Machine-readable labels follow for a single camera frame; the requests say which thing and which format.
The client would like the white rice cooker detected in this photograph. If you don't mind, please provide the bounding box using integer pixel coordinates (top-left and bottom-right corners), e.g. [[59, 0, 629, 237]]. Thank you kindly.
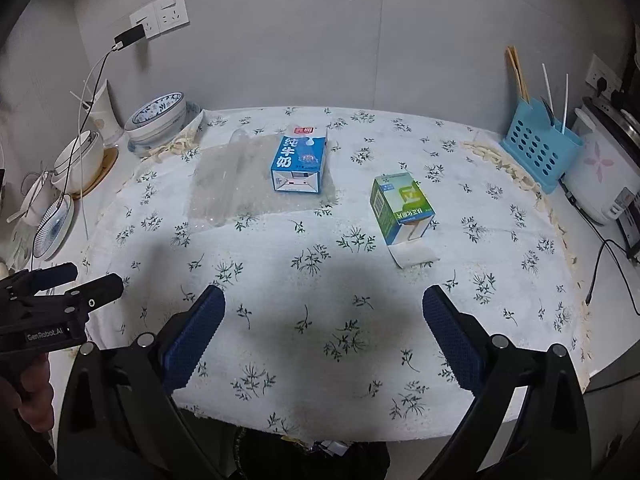
[[562, 96, 640, 226]]

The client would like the person's left hand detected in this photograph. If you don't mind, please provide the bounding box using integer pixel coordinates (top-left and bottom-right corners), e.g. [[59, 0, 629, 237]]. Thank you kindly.
[[15, 355, 55, 427]]

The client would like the white spoon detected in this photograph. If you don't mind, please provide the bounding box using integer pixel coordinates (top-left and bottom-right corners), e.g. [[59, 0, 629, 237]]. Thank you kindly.
[[6, 199, 32, 224]]

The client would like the small white bowl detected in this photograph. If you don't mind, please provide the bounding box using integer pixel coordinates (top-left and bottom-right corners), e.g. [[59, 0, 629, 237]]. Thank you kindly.
[[20, 170, 62, 226]]

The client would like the blue milk carton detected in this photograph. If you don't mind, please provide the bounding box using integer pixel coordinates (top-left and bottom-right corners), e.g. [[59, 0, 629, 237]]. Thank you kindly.
[[270, 124, 330, 195]]

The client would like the blue patterned bowl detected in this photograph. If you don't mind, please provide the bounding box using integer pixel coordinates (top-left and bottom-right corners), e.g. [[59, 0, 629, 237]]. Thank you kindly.
[[124, 91, 187, 143]]

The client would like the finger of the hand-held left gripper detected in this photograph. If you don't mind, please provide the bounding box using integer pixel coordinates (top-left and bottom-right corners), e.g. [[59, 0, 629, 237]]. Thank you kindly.
[[0, 262, 79, 297], [27, 273, 125, 322]]

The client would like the white floral tablecloth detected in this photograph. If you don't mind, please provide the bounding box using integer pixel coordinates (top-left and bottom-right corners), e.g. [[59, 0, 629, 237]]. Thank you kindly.
[[82, 106, 593, 442]]

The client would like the black bag-lined trash bin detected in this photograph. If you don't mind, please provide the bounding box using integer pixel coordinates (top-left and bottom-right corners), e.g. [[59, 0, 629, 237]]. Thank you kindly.
[[232, 427, 391, 480]]

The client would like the blue striped plate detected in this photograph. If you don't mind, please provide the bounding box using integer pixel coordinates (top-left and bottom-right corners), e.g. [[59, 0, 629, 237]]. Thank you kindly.
[[32, 195, 76, 260]]

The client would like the white cup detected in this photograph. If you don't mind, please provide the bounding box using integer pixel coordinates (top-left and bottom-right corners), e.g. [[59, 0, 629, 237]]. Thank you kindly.
[[89, 79, 125, 147]]

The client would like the white wall outlet with plug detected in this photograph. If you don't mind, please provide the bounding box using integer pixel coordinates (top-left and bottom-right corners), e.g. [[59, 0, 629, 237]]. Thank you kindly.
[[585, 54, 623, 101]]

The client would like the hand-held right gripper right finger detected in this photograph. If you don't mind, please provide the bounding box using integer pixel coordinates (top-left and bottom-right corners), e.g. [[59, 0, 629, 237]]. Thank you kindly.
[[421, 285, 592, 480]]

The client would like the thin black cable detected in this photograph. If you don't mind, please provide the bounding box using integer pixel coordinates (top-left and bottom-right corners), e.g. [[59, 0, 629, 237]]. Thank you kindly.
[[30, 47, 118, 266]]

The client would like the clear bubble wrap sheet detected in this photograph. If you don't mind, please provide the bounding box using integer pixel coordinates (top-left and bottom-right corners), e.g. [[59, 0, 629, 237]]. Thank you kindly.
[[187, 127, 341, 226]]

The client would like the white cable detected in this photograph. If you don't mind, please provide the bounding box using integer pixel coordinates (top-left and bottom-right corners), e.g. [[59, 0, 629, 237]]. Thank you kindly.
[[77, 46, 118, 241]]

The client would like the white bowl with dark rim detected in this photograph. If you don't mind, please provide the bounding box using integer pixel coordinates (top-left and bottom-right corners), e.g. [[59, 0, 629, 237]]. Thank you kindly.
[[54, 130, 104, 172]]

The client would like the black charger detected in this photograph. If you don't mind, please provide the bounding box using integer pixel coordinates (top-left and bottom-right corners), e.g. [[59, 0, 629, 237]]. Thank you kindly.
[[114, 24, 147, 53]]

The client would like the green white carton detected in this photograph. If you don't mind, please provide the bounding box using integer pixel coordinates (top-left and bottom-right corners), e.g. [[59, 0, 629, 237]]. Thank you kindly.
[[370, 172, 441, 268]]

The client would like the black power cable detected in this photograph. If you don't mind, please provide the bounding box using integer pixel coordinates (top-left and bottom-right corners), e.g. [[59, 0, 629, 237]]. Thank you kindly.
[[582, 239, 640, 307]]

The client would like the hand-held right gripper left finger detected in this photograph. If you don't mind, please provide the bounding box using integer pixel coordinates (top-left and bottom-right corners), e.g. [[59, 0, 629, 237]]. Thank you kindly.
[[59, 285, 227, 480]]

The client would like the wooden chopstick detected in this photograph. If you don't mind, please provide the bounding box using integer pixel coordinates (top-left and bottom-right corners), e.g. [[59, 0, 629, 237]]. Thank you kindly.
[[506, 47, 526, 103], [511, 46, 531, 102]]

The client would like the blue patterned plate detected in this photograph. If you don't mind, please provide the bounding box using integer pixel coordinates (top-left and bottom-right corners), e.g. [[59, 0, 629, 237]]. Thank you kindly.
[[127, 101, 203, 157]]

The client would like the blue plastic utensil basket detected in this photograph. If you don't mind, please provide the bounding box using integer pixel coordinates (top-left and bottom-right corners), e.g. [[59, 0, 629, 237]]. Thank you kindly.
[[500, 96, 585, 195]]

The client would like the plain white bowl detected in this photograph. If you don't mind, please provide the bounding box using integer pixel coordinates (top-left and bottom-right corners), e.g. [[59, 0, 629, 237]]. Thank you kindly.
[[52, 155, 106, 193]]

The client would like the round wooden mat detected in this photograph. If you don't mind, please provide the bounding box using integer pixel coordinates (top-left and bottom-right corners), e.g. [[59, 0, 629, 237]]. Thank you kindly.
[[75, 147, 120, 198]]

